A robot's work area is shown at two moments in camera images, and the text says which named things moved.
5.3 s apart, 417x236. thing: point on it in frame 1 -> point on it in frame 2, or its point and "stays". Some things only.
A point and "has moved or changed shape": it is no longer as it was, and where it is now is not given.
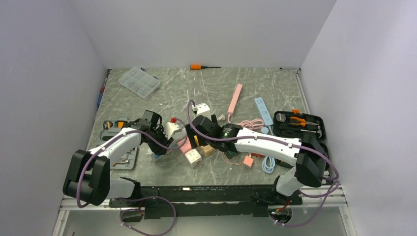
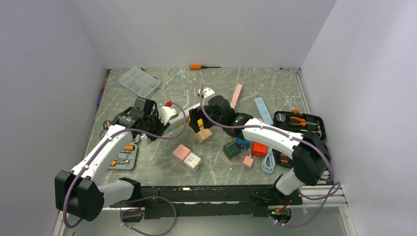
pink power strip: x=233 y=102 stays
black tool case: x=292 y=124 stays
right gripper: x=191 y=133 -> x=195 y=114
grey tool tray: x=108 y=129 stays
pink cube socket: x=187 y=146 -> x=181 y=151
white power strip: x=154 y=157 -> x=181 y=117
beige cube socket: x=207 y=150 has moved or changed shape
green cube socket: x=230 y=154 stays
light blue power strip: x=263 y=111 stays
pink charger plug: x=248 y=161 stays
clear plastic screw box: x=140 y=81 stays
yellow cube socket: x=196 y=140 has moved or changed shape
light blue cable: x=268 y=164 stays
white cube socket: x=193 y=158 has moved or changed shape
